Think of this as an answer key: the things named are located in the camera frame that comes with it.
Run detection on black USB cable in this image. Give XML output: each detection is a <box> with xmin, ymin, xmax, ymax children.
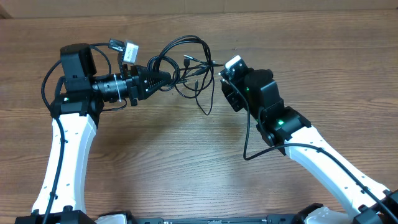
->
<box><xmin>146</xmin><ymin>34</ymin><xmax>225</xmax><ymax>116</ymax></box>

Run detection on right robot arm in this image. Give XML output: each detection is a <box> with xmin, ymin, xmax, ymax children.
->
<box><xmin>219</xmin><ymin>56</ymin><xmax>397</xmax><ymax>223</ymax></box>

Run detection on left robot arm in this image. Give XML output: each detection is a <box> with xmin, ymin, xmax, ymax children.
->
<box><xmin>16</xmin><ymin>39</ymin><xmax>171</xmax><ymax>223</ymax></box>

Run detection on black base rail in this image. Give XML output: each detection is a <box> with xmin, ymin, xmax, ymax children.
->
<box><xmin>133</xmin><ymin>214</ymin><xmax>295</xmax><ymax>224</ymax></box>

